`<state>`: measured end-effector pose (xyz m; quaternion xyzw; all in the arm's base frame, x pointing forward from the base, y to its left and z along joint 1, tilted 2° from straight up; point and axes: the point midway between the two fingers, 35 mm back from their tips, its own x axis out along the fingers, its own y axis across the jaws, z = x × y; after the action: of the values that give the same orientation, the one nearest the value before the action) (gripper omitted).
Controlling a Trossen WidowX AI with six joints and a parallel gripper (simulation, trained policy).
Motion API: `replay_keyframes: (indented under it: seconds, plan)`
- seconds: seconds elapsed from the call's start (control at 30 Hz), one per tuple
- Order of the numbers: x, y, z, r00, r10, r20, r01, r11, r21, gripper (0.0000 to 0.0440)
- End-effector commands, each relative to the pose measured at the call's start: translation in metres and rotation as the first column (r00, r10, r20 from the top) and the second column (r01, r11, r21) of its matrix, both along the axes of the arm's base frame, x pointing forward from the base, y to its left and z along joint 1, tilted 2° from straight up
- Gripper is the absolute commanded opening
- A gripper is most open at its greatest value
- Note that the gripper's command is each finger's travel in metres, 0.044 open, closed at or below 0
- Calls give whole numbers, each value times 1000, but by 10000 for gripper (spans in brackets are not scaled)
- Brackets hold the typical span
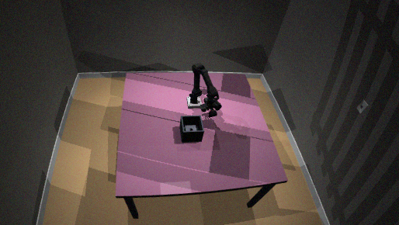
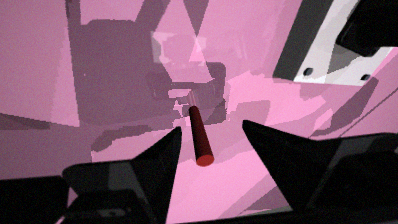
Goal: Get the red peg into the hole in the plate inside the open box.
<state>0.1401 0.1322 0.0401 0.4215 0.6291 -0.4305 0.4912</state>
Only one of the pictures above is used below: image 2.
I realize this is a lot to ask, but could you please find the red peg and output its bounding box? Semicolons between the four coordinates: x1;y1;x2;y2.
189;106;214;167

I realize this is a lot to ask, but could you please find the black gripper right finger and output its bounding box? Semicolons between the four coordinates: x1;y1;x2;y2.
242;120;398;210

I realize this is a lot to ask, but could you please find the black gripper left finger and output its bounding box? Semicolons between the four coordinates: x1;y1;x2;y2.
61;126;182;224

